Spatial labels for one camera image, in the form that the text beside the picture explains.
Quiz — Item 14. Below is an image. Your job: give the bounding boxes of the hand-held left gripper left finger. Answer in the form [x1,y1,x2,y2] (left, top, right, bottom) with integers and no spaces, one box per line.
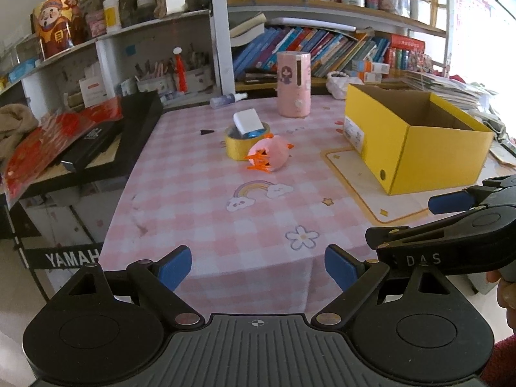
[66,245,204,329]

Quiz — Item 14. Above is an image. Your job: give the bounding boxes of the white bottle yellow label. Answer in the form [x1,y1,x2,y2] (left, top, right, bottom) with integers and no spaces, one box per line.
[103,0,122,34]

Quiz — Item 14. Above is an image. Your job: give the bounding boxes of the person's right forearm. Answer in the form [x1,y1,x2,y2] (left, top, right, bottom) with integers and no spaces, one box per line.
[480,332,516,387]

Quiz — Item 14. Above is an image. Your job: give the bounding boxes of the stack of papers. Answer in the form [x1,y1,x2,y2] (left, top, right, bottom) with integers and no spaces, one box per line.
[405,68,516,130]

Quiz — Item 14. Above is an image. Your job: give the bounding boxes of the fortune god figure box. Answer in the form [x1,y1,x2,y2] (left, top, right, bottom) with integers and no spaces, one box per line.
[31,0,87,60]

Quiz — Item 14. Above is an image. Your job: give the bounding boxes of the red book set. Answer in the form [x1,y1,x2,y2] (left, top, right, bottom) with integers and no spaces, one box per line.
[385,34,426,71]

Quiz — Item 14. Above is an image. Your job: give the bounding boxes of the white pen cup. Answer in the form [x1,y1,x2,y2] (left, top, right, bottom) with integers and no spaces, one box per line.
[409,0,432,25]

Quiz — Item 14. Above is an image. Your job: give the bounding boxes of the black keyboard piano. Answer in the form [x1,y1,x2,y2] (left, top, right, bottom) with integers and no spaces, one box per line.
[0,91,164,202]

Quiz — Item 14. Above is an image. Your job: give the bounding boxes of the row of leaning books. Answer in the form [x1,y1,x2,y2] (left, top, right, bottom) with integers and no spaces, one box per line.
[232,26,390,81]

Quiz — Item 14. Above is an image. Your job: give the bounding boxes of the person's right hand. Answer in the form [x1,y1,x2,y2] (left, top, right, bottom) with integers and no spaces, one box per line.
[486,268,516,311]

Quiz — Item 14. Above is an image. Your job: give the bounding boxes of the spray bottle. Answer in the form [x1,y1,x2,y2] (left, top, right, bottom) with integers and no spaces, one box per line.
[210,93,247,109]

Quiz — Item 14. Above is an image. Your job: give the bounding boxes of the pink wall poster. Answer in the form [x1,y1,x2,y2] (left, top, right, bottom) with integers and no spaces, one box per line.
[453,0,498,77]

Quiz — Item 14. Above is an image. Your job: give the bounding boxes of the pink humidifier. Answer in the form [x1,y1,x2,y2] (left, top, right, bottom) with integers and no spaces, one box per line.
[276,52,312,118]

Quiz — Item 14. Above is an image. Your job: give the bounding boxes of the yellow cardboard box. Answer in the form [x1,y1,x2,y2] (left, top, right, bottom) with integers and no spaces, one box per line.
[344,84,494,196]

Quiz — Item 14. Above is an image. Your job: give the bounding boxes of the red tassel ornament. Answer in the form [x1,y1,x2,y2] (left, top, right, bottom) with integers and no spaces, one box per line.
[173,47,189,93]

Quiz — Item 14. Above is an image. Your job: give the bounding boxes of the yellow tape roll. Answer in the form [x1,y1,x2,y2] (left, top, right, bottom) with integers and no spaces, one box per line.
[224,122,271,162]

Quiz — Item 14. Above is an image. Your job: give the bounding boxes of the black keyboard stand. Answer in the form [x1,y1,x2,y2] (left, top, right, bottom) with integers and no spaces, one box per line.
[16,193,105,303]

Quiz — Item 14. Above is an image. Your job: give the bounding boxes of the red printed packet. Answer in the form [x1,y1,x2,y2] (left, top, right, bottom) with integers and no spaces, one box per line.
[81,97,124,124]
[0,109,97,206]

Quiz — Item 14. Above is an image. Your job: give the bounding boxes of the black case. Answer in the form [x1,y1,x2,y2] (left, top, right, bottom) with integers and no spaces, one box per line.
[61,123,122,172]

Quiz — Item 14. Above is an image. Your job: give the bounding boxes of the stacked white books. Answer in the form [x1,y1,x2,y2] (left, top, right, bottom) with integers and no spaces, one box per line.
[229,13,267,47]

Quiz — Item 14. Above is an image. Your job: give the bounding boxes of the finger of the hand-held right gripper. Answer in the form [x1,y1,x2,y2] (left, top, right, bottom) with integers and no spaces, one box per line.
[428,175,516,215]
[365,212,472,249]

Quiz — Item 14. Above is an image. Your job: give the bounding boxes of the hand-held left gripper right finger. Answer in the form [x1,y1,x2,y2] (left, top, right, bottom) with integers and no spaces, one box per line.
[312,244,458,327]

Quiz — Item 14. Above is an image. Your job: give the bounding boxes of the pink chick plush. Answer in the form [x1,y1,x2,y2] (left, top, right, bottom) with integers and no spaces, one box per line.
[244,134,295,172]

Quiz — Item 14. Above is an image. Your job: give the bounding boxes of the white card red label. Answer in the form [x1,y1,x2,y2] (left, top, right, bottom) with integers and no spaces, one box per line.
[78,76,107,105]

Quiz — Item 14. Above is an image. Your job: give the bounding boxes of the pink checkered tablecloth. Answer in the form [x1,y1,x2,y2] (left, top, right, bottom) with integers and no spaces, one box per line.
[99,94,516,319]

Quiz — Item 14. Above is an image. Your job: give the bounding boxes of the white pen holder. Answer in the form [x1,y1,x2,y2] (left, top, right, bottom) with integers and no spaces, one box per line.
[183,50,214,91]
[135,58,176,93]

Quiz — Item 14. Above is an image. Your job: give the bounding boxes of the white quilted purse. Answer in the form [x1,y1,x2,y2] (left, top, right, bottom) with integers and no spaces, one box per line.
[326,71,357,100]

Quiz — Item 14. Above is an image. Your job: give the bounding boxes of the beige cloth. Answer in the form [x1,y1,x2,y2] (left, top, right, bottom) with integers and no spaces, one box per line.
[0,103,41,162]

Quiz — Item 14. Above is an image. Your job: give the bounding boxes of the white bookshelf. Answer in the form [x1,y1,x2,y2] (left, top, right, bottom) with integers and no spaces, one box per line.
[0,0,452,122]

